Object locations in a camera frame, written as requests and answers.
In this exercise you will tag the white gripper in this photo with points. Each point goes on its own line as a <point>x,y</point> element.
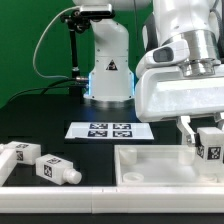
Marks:
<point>165,94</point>

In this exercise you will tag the white square table top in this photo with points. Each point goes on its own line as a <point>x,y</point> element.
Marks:
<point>160,167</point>

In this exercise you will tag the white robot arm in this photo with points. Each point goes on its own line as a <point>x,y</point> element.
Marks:
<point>199,22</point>

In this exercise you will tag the white marker tag sheet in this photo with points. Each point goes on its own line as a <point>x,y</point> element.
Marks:
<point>109,131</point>

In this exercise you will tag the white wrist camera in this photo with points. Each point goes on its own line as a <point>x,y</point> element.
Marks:
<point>170,54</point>

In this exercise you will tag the white front fence rail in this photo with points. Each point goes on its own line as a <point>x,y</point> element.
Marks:
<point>96,200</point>

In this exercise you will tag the white fence rail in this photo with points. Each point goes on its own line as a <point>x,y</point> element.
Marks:
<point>96,200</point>
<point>8,161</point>

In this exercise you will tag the white left fence rail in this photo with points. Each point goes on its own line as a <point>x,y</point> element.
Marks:
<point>8,161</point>

